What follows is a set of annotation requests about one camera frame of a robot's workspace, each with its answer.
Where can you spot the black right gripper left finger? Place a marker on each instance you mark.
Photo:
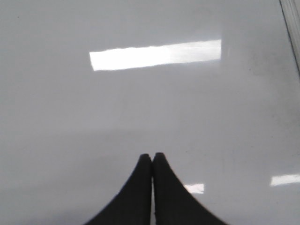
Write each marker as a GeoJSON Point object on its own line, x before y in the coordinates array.
{"type": "Point", "coordinates": [132, 205]}

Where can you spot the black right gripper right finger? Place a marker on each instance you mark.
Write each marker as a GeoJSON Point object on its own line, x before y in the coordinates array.
{"type": "Point", "coordinates": [174, 205]}

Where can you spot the white whiteboard with aluminium frame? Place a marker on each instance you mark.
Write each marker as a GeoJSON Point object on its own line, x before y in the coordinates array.
{"type": "Point", "coordinates": [87, 86]}

